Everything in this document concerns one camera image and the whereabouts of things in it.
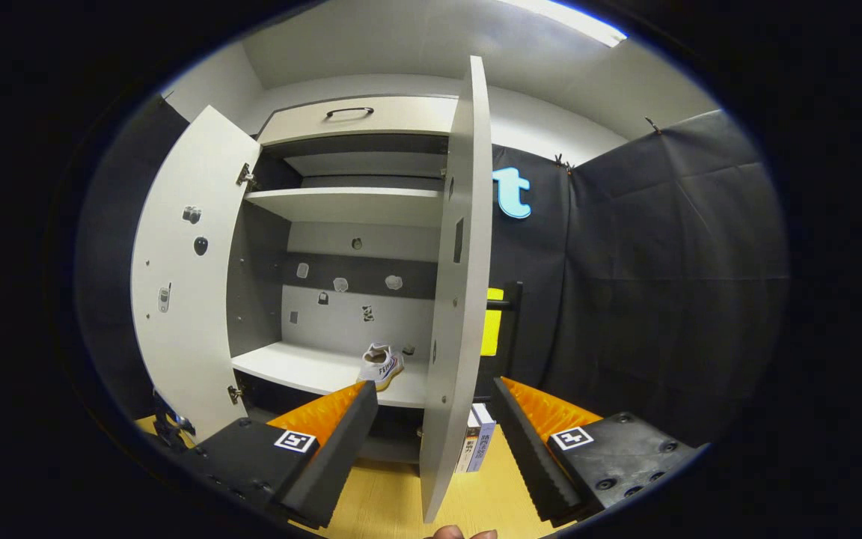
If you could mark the blue book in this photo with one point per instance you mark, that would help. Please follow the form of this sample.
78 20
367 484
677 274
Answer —
485 438

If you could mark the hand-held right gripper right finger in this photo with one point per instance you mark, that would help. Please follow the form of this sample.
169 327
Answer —
532 464

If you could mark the white book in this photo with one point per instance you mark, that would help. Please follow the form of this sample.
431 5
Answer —
467 442

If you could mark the white shoe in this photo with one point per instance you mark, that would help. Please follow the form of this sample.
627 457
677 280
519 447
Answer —
380 368

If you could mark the white shoe cabinet door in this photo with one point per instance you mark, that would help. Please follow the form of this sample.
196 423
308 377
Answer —
184 329
457 337

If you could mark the white cabinet drawer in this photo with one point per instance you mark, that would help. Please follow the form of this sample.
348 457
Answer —
401 116

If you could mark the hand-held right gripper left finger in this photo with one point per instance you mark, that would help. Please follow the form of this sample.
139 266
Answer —
330 464

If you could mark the black cloth clip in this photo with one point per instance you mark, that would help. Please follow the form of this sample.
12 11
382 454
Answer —
562 161

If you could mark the white shoe cabinet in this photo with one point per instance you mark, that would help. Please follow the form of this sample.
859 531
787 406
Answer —
304 367

